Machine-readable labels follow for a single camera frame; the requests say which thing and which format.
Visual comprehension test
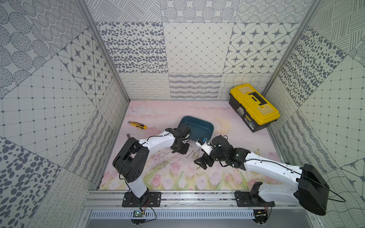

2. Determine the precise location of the pink floral table mat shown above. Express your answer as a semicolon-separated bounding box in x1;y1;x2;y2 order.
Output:
112;101;280;191

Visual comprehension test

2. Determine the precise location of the teal plastic storage box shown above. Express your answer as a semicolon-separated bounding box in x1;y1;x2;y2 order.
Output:
178;116;214;142

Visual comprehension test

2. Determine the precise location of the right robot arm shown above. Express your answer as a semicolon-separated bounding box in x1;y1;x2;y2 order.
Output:
195;135;330;216

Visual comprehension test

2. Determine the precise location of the aluminium mounting rail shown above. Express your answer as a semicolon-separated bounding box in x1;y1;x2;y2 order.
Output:
81;191;302;210

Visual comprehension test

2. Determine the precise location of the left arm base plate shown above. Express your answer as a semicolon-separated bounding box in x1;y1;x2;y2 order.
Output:
122;191;162;208

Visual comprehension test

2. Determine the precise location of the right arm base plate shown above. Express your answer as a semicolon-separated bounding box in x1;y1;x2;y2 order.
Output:
234;191;275;208

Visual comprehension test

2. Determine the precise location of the yellow utility knife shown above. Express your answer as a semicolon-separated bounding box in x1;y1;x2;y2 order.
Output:
128;121;147;130

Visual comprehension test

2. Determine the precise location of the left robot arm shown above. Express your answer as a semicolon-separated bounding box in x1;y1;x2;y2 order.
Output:
112;123;191;200

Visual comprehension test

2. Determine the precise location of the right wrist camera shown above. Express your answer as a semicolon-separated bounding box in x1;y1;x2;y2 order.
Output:
196;138;214;155

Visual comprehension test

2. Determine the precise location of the yellow black toolbox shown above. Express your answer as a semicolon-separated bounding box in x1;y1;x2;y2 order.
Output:
229;84;280;133

